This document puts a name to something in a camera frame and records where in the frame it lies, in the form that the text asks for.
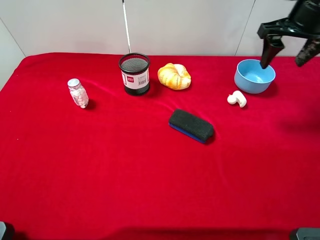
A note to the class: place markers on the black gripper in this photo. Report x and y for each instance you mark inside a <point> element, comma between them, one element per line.
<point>302,22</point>

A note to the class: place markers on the light blue bowl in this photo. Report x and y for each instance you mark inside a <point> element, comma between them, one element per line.
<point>251,78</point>

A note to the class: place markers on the small white duck figure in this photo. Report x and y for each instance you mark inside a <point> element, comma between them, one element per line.
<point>237,97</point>

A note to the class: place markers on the yellow bread bun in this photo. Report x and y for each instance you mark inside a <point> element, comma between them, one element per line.
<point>174,76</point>

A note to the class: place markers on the black and blue eraser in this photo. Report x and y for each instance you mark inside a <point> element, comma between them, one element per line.
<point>191,125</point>

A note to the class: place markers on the red velvet tablecloth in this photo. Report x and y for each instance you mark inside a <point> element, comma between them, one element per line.
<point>116,170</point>

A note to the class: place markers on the black mesh pen holder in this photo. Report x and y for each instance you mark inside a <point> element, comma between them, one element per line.
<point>135,73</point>

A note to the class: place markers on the thin white metal pole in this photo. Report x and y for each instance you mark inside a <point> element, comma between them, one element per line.
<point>126,26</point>

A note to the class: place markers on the black base corner right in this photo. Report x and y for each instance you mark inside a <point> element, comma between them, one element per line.
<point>305,233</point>

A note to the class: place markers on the black base corner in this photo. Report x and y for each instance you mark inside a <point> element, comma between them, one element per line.
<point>305,233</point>
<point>7,231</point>

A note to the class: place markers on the clear bottle of white pills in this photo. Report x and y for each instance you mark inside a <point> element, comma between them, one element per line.
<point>78,93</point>

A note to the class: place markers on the black base corner left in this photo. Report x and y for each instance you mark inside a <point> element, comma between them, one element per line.
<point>7,231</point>

